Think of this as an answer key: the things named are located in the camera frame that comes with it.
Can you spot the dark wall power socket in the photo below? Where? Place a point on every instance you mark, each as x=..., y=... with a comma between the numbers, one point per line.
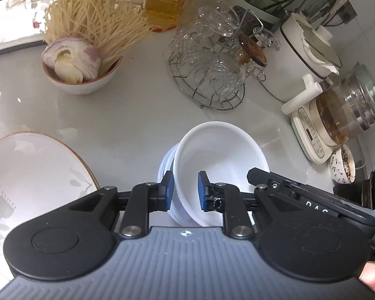
x=347, y=9

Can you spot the row of small glass jars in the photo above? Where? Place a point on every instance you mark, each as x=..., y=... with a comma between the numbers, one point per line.
x=15, y=1

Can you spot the oil bottle with red cap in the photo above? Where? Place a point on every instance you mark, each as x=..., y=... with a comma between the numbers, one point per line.
x=165, y=3

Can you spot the set of upturned glass cups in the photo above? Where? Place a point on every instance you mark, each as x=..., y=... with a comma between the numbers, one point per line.
x=206, y=53

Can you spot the small patterned tea cup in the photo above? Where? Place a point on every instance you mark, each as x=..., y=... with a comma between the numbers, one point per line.
x=343, y=162

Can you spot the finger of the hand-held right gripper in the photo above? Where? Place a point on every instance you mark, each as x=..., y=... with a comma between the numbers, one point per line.
x=275, y=182

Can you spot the white bowl with brown rim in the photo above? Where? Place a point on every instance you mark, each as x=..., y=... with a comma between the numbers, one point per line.
x=81, y=84

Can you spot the white electric cooking pot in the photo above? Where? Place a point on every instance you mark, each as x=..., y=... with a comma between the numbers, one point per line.
x=293, y=59

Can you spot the glass electric kettle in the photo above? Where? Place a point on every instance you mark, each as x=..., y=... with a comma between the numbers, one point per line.
x=347, y=109

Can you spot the dried yellow noodles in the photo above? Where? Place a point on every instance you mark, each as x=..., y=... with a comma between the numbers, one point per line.
x=93, y=15

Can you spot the cream kettle heating base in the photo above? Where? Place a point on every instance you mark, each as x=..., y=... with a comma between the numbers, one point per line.
x=309, y=137

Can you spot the white plastic bowl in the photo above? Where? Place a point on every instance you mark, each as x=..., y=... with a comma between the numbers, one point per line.
x=225, y=150

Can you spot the brown round lid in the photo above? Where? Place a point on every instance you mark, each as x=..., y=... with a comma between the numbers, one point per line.
x=253, y=50

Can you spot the green utensil holder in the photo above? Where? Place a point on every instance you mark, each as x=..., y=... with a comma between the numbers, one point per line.
x=268, y=9

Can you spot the leaf pattern shallow plate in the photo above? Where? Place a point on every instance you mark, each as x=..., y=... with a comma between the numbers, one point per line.
x=34, y=193

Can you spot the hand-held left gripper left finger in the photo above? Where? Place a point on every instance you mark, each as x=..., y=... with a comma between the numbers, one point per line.
x=167, y=192

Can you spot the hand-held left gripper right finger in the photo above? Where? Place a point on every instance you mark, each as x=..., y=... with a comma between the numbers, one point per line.
x=203, y=193

